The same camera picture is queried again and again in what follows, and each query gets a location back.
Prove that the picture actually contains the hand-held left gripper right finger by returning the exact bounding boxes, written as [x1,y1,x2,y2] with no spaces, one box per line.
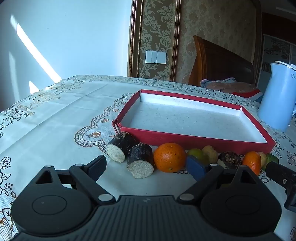
[177,155,263,204]

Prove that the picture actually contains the large orange tangerine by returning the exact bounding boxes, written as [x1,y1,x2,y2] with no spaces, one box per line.
[153,143,187,173]

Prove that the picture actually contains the green lime wedge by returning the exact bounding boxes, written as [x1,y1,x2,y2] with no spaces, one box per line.
[265,153,279,165]

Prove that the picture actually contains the red shallow cardboard box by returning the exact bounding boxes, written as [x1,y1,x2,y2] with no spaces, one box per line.
[112,89,276,155]

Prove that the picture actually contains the small orange tangerine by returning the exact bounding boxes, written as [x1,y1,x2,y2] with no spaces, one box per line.
[242,151,262,176]

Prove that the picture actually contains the long black sugarcane piece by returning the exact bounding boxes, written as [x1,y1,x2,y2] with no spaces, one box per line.
[106,131,137,163]

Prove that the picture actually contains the yellow-green round fruit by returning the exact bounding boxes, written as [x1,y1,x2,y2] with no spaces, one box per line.
[202,145,219,164]
[258,152,267,168]

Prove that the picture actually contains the white wall light switch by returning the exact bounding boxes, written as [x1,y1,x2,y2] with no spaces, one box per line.
[146,51,167,64]

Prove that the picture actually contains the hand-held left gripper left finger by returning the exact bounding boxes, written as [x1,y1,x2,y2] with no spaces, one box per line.
[35,155,116,204]

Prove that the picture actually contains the green round fruit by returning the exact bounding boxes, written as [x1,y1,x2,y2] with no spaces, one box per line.
[186,148,208,165]

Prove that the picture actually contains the short black sugarcane piece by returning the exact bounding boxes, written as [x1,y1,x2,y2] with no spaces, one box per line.
[126,143,154,179]

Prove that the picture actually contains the pink and blue cloth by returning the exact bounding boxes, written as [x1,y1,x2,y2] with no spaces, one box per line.
[200,77,257,93]

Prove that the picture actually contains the wooden chair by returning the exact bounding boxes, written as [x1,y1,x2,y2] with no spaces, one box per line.
[188,35,255,87]

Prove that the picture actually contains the gold floral framed wall panel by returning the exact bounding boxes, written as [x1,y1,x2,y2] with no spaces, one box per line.
[127,0,181,81]

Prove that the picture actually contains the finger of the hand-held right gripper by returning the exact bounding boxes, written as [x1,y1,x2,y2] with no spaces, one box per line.
[265,161,296,188]
[284,185,296,212]

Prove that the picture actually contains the red white blue striped cloth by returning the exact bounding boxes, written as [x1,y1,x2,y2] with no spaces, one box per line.
[231,89,263,102]

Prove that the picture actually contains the light blue electric kettle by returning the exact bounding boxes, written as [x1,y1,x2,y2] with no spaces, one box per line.
[257,61,296,132]

